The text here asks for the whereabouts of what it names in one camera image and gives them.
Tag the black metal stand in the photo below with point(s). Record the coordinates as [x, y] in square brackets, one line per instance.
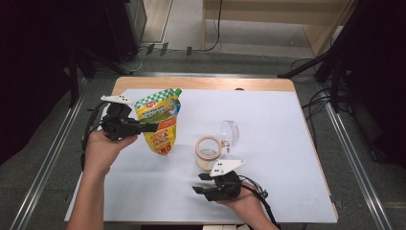
[335, 83]
[74, 80]

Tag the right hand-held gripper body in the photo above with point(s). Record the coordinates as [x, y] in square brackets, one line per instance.
[226, 187]

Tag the black cabinet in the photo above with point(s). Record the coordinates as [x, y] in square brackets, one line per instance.
[127, 25]

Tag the light wooden shelf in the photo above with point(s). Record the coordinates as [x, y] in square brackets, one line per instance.
[319, 32]

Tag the metal floor rail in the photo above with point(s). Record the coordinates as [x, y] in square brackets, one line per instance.
[48, 166]
[356, 166]

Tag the person's right hand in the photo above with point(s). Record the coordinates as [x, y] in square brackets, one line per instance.
[249, 202]

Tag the person's left hand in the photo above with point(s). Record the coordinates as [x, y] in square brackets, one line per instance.
[99, 153]

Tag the black power plug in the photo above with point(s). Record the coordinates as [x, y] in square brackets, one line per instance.
[189, 51]
[164, 49]
[150, 49]

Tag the dark curtain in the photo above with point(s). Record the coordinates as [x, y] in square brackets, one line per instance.
[383, 64]
[32, 64]

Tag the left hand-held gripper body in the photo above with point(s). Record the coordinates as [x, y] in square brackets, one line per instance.
[116, 126]

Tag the roll of tape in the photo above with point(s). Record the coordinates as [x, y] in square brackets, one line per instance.
[208, 153]

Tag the yellow spouted pouch green cap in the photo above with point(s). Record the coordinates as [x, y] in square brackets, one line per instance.
[161, 111]

